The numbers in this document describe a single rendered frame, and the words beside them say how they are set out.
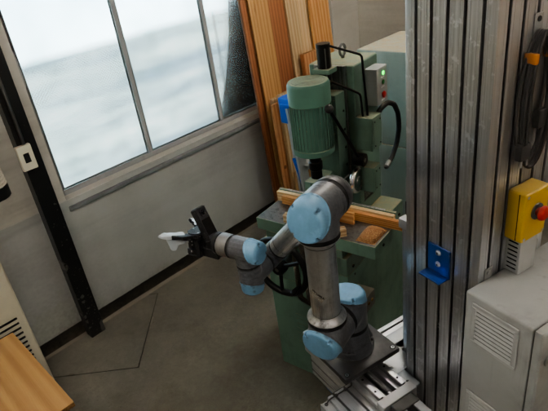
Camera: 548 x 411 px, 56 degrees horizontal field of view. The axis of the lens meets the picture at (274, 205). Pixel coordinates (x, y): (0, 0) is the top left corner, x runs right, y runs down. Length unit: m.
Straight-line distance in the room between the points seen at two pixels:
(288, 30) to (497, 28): 2.84
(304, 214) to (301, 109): 0.86
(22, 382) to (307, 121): 1.61
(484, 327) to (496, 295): 0.08
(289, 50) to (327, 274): 2.69
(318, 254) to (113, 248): 2.16
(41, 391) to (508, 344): 1.80
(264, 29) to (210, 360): 2.15
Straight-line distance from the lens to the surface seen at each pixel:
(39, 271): 3.20
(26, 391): 2.47
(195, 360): 3.05
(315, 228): 1.29
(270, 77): 3.72
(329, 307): 1.49
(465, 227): 1.34
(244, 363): 2.96
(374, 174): 2.33
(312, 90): 2.06
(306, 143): 2.14
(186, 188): 3.57
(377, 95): 2.32
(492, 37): 1.15
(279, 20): 3.83
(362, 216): 2.25
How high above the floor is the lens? 2.08
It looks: 28 degrees down
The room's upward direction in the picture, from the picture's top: 8 degrees counter-clockwise
